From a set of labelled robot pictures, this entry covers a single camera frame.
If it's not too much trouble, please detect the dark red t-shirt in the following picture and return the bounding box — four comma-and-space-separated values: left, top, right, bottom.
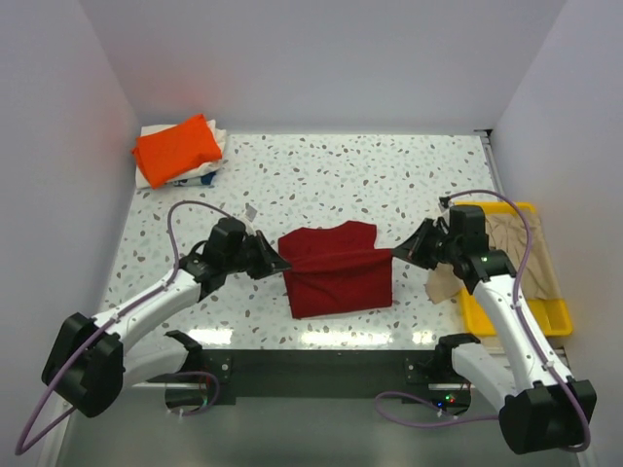
277, 221, 393, 319

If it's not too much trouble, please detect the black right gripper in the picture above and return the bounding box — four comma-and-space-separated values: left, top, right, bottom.
391, 218, 460, 270

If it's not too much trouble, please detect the folded orange t-shirt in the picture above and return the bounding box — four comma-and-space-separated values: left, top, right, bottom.
131, 114, 224, 189

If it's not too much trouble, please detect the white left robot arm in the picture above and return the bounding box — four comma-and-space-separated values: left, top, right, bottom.
42, 218, 291, 417

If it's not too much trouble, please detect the beige t-shirt in bin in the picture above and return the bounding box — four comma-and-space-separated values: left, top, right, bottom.
424, 209, 563, 304

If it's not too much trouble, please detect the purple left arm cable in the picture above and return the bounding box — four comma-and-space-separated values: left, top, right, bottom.
14, 199, 257, 456

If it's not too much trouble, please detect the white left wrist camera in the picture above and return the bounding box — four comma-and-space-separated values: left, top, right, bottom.
244, 203, 257, 223

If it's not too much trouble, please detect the folded white t-shirt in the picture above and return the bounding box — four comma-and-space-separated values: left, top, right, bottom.
135, 120, 227, 190

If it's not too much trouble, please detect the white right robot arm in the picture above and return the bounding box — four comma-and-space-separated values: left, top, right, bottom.
392, 204, 597, 454

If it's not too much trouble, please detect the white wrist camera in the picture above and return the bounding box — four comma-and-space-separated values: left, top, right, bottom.
438, 196, 454, 214
244, 203, 257, 223

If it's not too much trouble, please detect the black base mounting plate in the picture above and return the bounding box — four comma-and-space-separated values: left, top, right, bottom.
160, 347, 493, 406

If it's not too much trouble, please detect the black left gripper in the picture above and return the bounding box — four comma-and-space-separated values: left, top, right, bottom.
223, 230, 290, 280

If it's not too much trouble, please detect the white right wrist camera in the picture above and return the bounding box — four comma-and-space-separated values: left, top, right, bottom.
438, 196, 454, 214

